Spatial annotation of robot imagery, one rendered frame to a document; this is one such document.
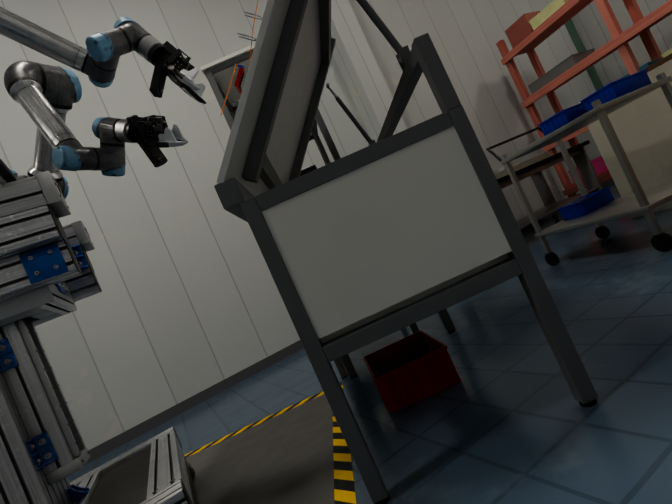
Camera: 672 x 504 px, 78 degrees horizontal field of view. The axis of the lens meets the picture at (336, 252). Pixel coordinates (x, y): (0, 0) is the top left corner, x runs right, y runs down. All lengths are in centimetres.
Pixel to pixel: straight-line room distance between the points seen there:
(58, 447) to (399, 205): 119
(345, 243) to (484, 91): 519
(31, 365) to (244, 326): 242
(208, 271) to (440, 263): 292
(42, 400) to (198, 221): 256
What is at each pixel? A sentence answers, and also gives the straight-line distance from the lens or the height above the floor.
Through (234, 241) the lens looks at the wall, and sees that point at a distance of 384.
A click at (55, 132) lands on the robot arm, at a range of 161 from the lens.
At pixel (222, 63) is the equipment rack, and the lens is 257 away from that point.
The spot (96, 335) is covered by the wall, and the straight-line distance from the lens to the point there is 372.
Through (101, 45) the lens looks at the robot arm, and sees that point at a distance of 156.
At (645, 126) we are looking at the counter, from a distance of 342.
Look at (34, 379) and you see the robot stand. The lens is 154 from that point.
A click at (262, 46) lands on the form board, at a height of 113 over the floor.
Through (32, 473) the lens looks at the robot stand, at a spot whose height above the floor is 39.
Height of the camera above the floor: 57
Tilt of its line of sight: 2 degrees up
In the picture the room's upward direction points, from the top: 24 degrees counter-clockwise
